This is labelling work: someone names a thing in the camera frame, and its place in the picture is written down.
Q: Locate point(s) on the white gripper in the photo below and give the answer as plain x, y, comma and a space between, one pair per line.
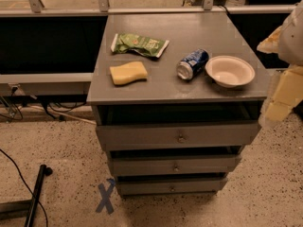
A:
292, 44

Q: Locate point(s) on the grey drawer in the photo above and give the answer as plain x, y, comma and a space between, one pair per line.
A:
166, 165
171, 186
187, 135

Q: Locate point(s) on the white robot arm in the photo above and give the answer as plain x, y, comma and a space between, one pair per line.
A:
290, 47

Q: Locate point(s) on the grey drawer cabinet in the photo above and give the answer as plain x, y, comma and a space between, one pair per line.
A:
164, 98

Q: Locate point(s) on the grey top drawer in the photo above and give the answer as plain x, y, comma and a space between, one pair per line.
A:
187, 135

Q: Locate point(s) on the grey bottom drawer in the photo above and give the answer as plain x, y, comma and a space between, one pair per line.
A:
171, 186

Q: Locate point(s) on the white bowl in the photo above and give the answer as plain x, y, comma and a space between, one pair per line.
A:
230, 72

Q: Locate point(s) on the blue soda can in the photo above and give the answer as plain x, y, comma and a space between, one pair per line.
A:
192, 64

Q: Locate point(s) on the green chip bag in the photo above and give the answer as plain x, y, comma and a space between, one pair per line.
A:
142, 45

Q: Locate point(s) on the yellow sponge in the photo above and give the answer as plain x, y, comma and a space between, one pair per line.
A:
128, 72

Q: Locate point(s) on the blue tape cross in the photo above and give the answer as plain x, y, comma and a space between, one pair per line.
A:
106, 193

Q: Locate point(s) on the black stand leg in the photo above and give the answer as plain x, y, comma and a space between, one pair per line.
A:
26, 208

